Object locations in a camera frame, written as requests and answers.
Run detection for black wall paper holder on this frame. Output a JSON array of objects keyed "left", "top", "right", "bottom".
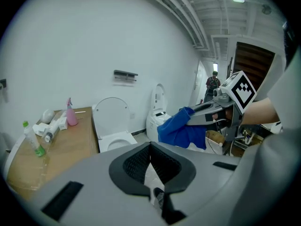
[{"left": 0, "top": 78, "right": 8, "bottom": 102}]

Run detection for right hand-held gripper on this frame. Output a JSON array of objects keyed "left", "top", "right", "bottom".
[{"left": 187, "top": 71, "right": 257, "bottom": 142}]

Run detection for white bottle green cap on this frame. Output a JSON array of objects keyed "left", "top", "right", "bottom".
[{"left": 23, "top": 121, "right": 46, "bottom": 157}]

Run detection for white toilet bowl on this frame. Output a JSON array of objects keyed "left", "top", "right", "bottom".
[{"left": 98, "top": 130, "right": 138, "bottom": 153}]

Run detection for clear plastic packet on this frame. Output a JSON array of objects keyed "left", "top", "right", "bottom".
[{"left": 43, "top": 111, "right": 69, "bottom": 143}]

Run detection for person's right hand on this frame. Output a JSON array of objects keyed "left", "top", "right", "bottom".
[{"left": 205, "top": 109, "right": 234, "bottom": 128}]

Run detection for dark brown wooden panel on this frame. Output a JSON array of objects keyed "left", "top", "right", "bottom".
[{"left": 234, "top": 41, "right": 276, "bottom": 91}]

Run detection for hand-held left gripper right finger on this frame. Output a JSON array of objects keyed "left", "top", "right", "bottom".
[{"left": 150, "top": 142, "right": 243, "bottom": 226}]

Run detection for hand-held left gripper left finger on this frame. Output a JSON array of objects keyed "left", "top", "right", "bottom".
[{"left": 29, "top": 142, "right": 165, "bottom": 226}]

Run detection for white door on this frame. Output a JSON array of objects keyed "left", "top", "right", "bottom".
[{"left": 191, "top": 60, "right": 205, "bottom": 105}]

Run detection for white smart toilet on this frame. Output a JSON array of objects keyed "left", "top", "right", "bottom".
[{"left": 146, "top": 83, "right": 176, "bottom": 143}]

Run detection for small white box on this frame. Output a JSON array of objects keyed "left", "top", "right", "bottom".
[{"left": 58, "top": 117, "right": 69, "bottom": 131}]

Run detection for wooden platform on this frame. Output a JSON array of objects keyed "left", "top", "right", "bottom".
[{"left": 206, "top": 130, "right": 226, "bottom": 145}]

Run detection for blue cloth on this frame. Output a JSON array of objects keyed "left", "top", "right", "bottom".
[{"left": 157, "top": 106, "right": 207, "bottom": 150}]

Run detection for white oval pouch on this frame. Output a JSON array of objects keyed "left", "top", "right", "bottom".
[{"left": 40, "top": 109, "right": 56, "bottom": 124}]

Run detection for person's right forearm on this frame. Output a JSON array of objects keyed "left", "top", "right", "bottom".
[{"left": 239, "top": 97, "right": 280, "bottom": 126}]

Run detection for white toilet lid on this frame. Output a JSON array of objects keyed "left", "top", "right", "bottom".
[{"left": 97, "top": 102, "right": 127, "bottom": 135}]

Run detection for brown cardboard box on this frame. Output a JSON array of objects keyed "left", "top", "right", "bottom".
[{"left": 6, "top": 106, "right": 99, "bottom": 201}]

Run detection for pink spray bottle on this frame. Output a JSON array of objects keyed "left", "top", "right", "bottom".
[{"left": 65, "top": 97, "right": 79, "bottom": 127}]

